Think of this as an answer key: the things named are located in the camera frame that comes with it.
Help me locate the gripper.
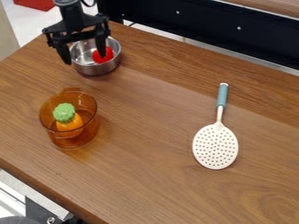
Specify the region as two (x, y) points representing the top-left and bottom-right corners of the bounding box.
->
(40, 12), (111, 66)

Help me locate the orange transparent cup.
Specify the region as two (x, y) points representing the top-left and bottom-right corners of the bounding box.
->
(38, 87), (101, 150)

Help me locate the red toy pepper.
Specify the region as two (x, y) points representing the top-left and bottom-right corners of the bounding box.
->
(91, 45), (116, 65)

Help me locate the white skimmer with blue handle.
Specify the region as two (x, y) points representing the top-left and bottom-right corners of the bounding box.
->
(191, 82), (240, 171)

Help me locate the red box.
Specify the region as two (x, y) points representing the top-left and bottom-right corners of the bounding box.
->
(12, 0), (57, 12)

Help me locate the silver bowl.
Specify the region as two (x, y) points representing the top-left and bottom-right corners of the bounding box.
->
(68, 36), (123, 77)

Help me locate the orange toy with green top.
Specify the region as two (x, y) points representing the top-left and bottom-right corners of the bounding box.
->
(51, 102), (85, 138)

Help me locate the black metal frame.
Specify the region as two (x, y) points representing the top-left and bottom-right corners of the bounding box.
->
(95, 0), (299, 71)

